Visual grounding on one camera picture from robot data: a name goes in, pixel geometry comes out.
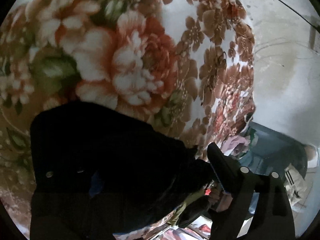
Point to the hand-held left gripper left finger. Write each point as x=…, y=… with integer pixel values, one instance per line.
x=93, y=186

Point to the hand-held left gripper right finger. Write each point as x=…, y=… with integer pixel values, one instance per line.
x=219, y=178

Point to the blue and black jacket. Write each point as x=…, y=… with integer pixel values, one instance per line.
x=112, y=142

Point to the pink cloth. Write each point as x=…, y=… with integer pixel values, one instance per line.
x=235, y=145

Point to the blue mesh net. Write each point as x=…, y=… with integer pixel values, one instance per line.
x=272, y=145

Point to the white striped jacket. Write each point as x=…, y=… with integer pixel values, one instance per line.
x=295, y=182

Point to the floral blanket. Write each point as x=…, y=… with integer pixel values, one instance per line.
x=125, y=55

